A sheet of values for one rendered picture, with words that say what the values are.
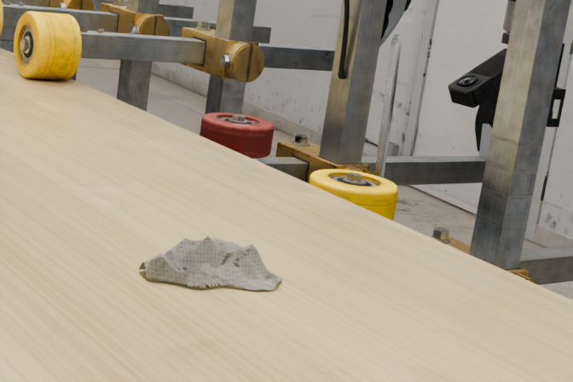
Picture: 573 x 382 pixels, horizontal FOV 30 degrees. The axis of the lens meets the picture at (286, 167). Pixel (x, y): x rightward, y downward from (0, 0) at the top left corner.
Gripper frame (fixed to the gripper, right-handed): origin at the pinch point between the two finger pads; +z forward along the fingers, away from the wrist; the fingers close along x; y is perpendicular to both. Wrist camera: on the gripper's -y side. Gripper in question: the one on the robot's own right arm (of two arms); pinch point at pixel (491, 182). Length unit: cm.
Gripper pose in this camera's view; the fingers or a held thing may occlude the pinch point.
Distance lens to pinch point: 147.0
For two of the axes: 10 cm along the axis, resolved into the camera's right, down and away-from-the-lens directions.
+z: -1.4, 9.7, 2.1
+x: -5.8, -2.5, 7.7
